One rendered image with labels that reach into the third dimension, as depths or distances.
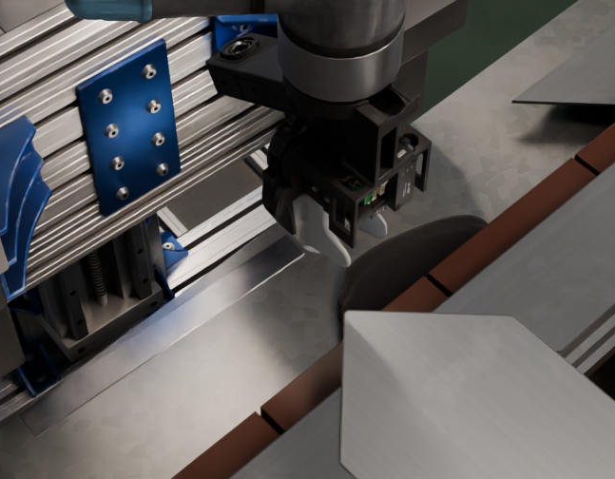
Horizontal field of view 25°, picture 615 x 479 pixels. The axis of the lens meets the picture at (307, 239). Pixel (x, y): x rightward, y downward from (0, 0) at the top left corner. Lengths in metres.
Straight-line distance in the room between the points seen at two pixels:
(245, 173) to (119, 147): 0.75
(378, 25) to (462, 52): 1.62
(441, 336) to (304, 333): 0.24
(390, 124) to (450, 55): 1.57
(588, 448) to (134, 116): 0.48
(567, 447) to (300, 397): 0.20
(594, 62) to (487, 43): 1.01
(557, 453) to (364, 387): 0.14
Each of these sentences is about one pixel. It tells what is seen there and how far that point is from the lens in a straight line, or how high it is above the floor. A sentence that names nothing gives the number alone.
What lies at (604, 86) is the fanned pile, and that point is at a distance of 1.41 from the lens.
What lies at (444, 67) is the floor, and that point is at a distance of 2.38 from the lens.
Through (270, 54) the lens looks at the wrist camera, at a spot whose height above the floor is 1.07.
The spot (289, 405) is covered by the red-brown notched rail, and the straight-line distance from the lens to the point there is 1.05.
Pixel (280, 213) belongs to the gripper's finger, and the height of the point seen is 0.99.
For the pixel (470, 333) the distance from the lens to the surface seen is 1.04.
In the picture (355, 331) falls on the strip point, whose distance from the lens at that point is 1.04.
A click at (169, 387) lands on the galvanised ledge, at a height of 0.68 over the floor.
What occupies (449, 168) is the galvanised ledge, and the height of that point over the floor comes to 0.68.
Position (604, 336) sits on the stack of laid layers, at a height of 0.85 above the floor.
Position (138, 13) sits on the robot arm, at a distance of 0.77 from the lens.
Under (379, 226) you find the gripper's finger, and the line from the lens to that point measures 0.97.
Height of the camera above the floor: 1.75
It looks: 55 degrees down
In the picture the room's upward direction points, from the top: straight up
